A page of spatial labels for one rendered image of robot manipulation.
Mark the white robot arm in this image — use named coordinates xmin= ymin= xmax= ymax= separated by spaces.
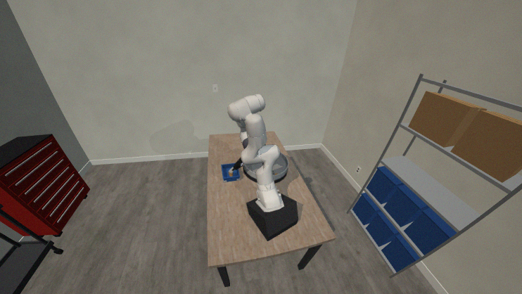
xmin=227 ymin=94 xmax=284 ymax=212

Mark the blue crate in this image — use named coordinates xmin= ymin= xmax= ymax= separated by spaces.
xmin=221 ymin=163 xmax=240 ymax=182

